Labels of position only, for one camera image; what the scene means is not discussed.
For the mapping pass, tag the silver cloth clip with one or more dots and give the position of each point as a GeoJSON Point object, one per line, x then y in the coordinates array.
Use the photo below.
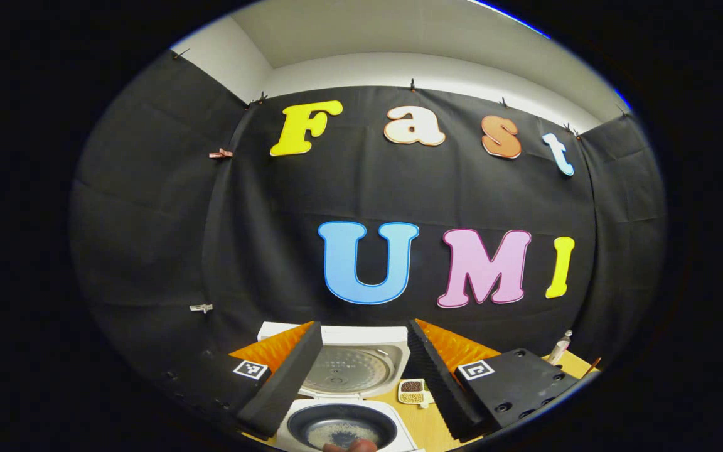
{"type": "Point", "coordinates": [201, 308]}

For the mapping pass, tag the white rice cooker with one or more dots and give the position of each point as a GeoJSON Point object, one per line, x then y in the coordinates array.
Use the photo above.
{"type": "Point", "coordinates": [349, 370]}

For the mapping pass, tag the black backdrop cloth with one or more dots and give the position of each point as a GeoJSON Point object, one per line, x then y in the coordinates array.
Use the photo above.
{"type": "Point", "coordinates": [148, 220]}

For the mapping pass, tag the white divided dish of beans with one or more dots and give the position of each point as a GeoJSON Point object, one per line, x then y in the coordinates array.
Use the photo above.
{"type": "Point", "coordinates": [412, 397]}

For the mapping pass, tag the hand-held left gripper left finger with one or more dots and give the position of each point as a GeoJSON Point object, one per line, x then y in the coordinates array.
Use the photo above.
{"type": "Point", "coordinates": [283, 386]}

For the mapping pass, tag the small white bottle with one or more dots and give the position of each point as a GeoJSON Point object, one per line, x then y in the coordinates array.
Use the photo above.
{"type": "Point", "coordinates": [557, 351]}

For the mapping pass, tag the copper cloth clip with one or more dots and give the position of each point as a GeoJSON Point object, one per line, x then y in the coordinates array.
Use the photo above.
{"type": "Point", "coordinates": [221, 153]}

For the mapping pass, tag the pile of white rice grains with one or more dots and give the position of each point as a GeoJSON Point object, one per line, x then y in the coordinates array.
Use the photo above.
{"type": "Point", "coordinates": [317, 433]}

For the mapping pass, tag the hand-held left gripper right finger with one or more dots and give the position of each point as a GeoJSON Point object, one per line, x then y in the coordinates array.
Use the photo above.
{"type": "Point", "coordinates": [443, 386]}

